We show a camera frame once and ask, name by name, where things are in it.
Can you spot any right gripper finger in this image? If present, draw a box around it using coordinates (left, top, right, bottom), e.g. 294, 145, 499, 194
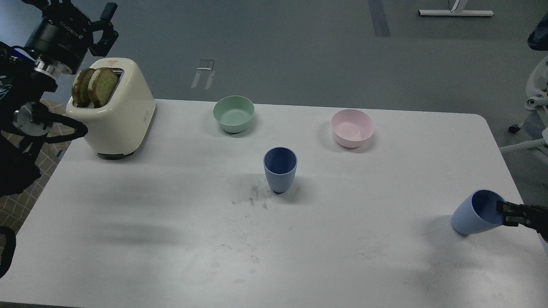
496, 201, 548, 234

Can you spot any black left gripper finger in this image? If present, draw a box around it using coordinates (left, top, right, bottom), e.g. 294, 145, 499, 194
91, 3, 118, 29
89, 29, 119, 57

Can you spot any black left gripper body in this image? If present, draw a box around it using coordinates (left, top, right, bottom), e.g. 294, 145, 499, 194
24, 0, 92, 74

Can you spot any blue cup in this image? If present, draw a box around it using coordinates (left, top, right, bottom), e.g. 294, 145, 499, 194
263, 147, 298, 193
451, 190, 505, 236

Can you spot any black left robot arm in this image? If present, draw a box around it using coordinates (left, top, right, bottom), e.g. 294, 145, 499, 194
0, 0, 118, 196

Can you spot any right toast slice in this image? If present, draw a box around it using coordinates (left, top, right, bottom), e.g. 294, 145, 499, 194
88, 68, 118, 108

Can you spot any toast slice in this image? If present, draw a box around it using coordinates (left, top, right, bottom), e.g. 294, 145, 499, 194
71, 68, 95, 108
88, 68, 118, 108

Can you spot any left toast slice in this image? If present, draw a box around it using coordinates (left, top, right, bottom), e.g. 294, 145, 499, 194
71, 68, 95, 108

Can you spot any white office chair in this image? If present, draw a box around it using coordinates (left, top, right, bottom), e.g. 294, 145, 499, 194
499, 56, 548, 165

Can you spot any cream toaster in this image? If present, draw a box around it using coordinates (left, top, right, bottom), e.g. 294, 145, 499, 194
66, 58, 156, 160

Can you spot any floor socket plate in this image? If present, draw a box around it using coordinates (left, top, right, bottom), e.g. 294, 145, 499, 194
191, 59, 216, 90

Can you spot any green bowl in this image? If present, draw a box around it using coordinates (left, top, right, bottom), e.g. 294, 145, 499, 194
213, 95, 255, 134

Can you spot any checkered beige cloth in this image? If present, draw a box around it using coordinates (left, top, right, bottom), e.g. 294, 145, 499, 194
0, 99, 74, 234

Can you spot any pink bowl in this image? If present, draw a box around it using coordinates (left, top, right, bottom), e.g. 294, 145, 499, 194
330, 109, 375, 148

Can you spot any white desk base bar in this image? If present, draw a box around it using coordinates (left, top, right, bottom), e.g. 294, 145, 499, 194
417, 0, 494, 18

